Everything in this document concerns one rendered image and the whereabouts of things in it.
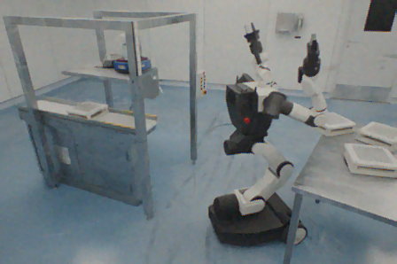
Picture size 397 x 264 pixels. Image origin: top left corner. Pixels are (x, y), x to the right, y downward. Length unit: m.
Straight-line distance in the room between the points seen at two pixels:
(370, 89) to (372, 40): 0.87
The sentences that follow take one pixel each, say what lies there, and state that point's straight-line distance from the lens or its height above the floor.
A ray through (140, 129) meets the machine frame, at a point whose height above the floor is 0.88.
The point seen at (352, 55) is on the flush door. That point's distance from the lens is 5.79.
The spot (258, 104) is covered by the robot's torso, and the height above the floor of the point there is 1.15.
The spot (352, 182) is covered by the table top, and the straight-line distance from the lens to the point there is 1.80.
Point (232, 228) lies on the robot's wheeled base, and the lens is 2.28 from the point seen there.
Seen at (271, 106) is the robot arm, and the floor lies 1.18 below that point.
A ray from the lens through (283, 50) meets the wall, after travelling 5.67.
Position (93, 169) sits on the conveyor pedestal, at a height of 0.30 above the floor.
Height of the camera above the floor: 1.76
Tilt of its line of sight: 25 degrees down
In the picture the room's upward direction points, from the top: straight up
